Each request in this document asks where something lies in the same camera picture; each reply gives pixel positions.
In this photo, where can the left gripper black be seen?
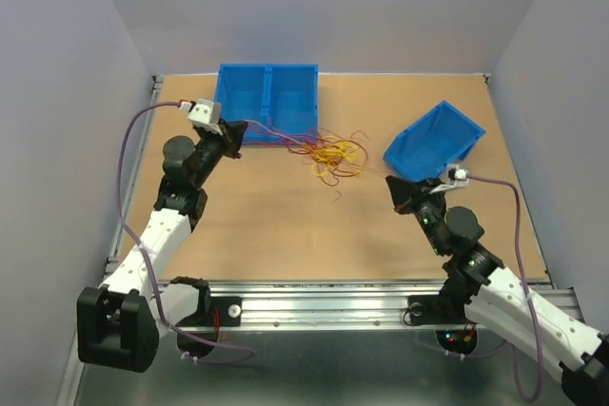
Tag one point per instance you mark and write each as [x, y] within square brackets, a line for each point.
[229, 143]

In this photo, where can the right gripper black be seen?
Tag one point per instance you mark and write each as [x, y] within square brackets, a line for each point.
[408, 194]

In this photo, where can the blue bin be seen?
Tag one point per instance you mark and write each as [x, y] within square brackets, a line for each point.
[442, 136]
[242, 90]
[292, 98]

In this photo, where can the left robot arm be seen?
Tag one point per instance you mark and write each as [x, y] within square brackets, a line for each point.
[143, 254]

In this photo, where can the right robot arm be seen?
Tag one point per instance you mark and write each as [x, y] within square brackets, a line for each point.
[481, 289]

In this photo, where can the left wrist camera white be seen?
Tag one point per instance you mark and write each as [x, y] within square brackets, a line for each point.
[206, 114]

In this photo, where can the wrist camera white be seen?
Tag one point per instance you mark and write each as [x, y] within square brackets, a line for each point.
[457, 177]
[206, 114]

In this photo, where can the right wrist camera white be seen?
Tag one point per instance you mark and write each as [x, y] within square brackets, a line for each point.
[457, 177]

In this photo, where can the aluminium front rail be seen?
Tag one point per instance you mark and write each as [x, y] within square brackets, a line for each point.
[320, 306]

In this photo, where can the aluminium rail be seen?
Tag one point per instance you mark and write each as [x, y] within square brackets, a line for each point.
[320, 306]
[128, 188]

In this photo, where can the aluminium left rail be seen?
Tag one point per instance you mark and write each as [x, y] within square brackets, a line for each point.
[128, 188]

